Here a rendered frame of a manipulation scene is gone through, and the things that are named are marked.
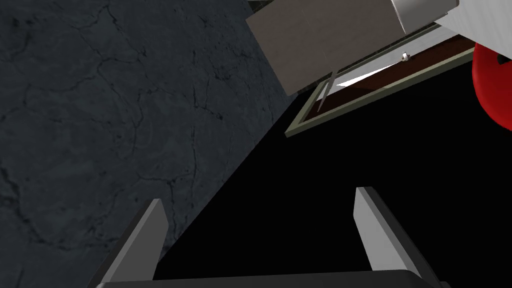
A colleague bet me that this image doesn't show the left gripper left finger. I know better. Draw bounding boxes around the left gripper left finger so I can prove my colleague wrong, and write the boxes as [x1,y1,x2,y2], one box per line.
[88,198,170,287]

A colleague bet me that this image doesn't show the red round object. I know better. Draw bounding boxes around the red round object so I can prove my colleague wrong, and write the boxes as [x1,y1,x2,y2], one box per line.
[471,43,512,132]

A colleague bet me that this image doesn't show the window with green frame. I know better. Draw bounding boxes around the window with green frame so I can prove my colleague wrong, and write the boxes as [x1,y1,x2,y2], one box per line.
[284,24,477,139]

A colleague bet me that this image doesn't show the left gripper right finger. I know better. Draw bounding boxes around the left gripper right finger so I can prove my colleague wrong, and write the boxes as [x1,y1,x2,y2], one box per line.
[353,186,443,286]

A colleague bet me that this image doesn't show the grey-brown cupboard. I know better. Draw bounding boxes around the grey-brown cupboard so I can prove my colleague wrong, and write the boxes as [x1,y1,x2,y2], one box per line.
[244,0,460,97]

